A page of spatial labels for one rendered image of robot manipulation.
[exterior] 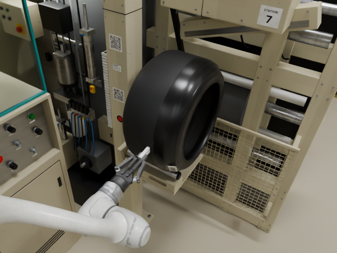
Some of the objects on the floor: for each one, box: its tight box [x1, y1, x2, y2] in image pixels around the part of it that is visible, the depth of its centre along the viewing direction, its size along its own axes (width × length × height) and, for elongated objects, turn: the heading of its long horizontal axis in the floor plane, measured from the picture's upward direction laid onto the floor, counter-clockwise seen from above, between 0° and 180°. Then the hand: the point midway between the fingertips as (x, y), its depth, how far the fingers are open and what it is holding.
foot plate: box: [142, 209, 154, 223], centre depth 237 cm, size 27×27×2 cm
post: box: [102, 0, 143, 217], centre depth 160 cm, size 13×13×250 cm
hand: (144, 154), depth 131 cm, fingers closed
